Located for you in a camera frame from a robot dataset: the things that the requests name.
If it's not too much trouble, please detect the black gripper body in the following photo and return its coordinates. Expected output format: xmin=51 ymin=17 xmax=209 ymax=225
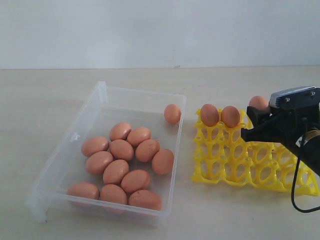
xmin=267 ymin=99 xmax=320 ymax=150

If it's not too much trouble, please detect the brown egg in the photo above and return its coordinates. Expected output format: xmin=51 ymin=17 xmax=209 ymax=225
xmin=103 ymin=159 xmax=129 ymax=185
xmin=151 ymin=149 xmax=175 ymax=175
xmin=109 ymin=122 xmax=132 ymax=141
xmin=200 ymin=103 xmax=220 ymax=127
xmin=66 ymin=182 xmax=100 ymax=200
xmin=248 ymin=95 xmax=271 ymax=112
xmin=81 ymin=136 xmax=110 ymax=157
xmin=100 ymin=184 xmax=128 ymax=205
xmin=128 ymin=189 xmax=162 ymax=211
xmin=85 ymin=151 xmax=114 ymax=175
xmin=135 ymin=139 xmax=160 ymax=163
xmin=109 ymin=139 xmax=134 ymax=162
xmin=120 ymin=169 xmax=151 ymax=194
xmin=164 ymin=104 xmax=182 ymax=125
xmin=221 ymin=105 xmax=241 ymax=128
xmin=126 ymin=126 xmax=151 ymax=147

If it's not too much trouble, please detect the clear plastic bin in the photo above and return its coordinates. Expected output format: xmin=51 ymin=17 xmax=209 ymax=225
xmin=26 ymin=81 xmax=187 ymax=226

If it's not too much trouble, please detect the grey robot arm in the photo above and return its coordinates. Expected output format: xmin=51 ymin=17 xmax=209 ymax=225
xmin=241 ymin=100 xmax=320 ymax=175

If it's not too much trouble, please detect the yellow plastic egg tray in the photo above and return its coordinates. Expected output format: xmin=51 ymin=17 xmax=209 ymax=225
xmin=190 ymin=107 xmax=320 ymax=196

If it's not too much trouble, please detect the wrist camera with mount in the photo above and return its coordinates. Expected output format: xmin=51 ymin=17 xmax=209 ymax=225
xmin=269 ymin=86 xmax=320 ymax=110

